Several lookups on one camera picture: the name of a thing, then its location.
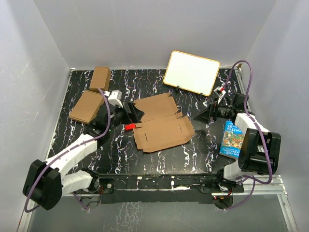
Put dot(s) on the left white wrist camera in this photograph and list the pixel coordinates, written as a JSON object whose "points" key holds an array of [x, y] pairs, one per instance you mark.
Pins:
{"points": [[114, 98]]}

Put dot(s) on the red rectangular block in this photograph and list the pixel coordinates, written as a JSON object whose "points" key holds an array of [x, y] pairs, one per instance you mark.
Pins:
{"points": [[130, 127]]}

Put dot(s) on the flat cardboard box stack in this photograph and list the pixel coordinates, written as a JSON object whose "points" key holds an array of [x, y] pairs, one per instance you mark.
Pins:
{"points": [[87, 107]]}

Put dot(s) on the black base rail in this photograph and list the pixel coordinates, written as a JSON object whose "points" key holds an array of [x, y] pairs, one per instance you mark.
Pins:
{"points": [[163, 188]]}

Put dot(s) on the aluminium frame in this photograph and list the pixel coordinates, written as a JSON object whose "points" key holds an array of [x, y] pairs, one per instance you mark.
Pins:
{"points": [[267, 210]]}

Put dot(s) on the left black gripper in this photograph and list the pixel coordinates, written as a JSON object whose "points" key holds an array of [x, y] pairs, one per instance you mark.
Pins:
{"points": [[134, 114]]}

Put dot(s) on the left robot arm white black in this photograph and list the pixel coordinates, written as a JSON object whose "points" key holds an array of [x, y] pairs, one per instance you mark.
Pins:
{"points": [[49, 180]]}

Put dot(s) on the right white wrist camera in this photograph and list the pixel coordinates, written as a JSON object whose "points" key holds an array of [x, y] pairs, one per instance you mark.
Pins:
{"points": [[220, 92]]}

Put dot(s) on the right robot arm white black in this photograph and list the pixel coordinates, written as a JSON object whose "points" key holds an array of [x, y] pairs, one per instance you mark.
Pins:
{"points": [[259, 154]]}

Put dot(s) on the small whiteboard with wooden frame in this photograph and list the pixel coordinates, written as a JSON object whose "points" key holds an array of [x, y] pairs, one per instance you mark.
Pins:
{"points": [[191, 73]]}

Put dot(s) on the blue treehouse book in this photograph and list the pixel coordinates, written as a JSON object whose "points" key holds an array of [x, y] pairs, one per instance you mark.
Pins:
{"points": [[232, 141]]}

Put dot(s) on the folded cardboard box upright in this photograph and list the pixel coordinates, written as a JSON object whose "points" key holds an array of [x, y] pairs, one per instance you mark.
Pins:
{"points": [[100, 79]]}

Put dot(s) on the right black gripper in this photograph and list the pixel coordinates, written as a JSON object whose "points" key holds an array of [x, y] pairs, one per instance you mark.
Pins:
{"points": [[211, 111]]}

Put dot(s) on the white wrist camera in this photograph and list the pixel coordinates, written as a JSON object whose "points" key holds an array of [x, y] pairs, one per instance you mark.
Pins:
{"points": [[114, 98], [220, 92]]}

